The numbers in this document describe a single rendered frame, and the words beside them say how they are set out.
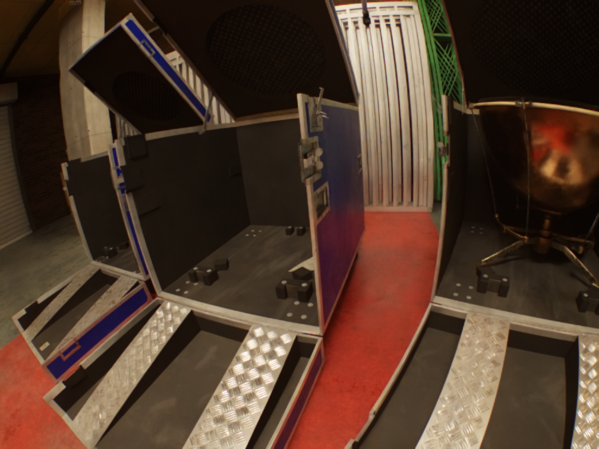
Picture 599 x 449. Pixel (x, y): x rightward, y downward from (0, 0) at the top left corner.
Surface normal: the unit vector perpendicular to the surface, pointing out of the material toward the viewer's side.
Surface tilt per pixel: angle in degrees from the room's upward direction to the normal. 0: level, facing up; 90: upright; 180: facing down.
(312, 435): 0
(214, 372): 2
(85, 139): 90
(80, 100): 90
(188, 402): 2
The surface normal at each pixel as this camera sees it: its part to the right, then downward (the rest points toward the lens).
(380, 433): -0.11, -0.92
